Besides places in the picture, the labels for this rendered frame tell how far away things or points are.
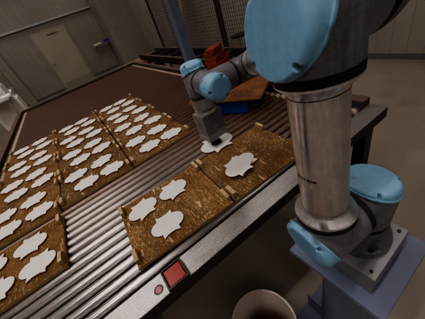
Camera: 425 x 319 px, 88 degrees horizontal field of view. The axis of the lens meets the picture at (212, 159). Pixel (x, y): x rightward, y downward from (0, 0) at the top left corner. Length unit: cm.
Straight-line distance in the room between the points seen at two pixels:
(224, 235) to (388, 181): 51
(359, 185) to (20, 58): 1185
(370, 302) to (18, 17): 1205
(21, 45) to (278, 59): 1178
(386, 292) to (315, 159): 51
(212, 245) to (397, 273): 53
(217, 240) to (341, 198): 49
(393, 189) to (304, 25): 41
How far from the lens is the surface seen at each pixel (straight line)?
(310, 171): 40
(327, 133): 35
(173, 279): 80
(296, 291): 170
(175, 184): 105
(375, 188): 57
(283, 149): 107
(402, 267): 85
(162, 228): 91
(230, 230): 83
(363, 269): 73
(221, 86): 62
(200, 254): 82
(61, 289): 108
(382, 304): 79
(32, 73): 1197
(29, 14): 1202
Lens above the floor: 159
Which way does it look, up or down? 36 degrees down
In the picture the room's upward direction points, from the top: 20 degrees counter-clockwise
